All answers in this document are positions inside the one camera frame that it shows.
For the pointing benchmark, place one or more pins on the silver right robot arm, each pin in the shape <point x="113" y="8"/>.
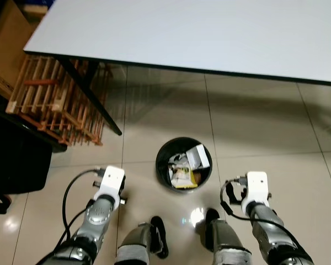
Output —
<point x="267" y="234"/>

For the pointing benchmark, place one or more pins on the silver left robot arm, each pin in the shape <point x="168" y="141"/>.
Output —
<point x="99" y="218"/>

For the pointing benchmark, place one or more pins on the black round rubbish bin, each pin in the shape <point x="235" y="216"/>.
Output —
<point x="164" y="175"/>

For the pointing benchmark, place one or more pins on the robot left leg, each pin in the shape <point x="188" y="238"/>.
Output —
<point x="135" y="243"/>

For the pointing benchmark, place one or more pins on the robot leg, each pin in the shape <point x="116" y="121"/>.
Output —
<point x="135" y="243"/>
<point x="223" y="240"/>

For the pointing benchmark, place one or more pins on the robot right leg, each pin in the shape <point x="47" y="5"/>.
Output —
<point x="223" y="240"/>

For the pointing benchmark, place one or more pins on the white card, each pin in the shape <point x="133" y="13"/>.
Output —
<point x="198" y="156"/>

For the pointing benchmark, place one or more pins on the yellow packet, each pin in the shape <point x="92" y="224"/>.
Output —
<point x="185" y="179"/>

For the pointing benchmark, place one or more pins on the crumpled white paper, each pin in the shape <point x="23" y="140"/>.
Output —
<point x="178" y="162"/>

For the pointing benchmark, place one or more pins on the black metal table leg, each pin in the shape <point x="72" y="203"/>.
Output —
<point x="94" y="99"/>

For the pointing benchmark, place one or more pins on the black bag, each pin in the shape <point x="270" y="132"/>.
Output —
<point x="16" y="160"/>

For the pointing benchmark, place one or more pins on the wooden slatted rack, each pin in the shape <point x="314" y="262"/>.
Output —
<point x="49" y="105"/>

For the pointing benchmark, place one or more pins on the brown cardboard box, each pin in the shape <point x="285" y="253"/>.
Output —
<point x="8" y="44"/>

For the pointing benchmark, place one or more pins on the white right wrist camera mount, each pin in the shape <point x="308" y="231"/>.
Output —
<point x="257" y="190"/>

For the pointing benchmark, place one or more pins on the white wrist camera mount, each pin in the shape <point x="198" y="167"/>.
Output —
<point x="257" y="190"/>
<point x="111" y="181"/>

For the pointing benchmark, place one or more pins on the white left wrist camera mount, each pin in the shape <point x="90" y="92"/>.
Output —
<point x="111" y="181"/>

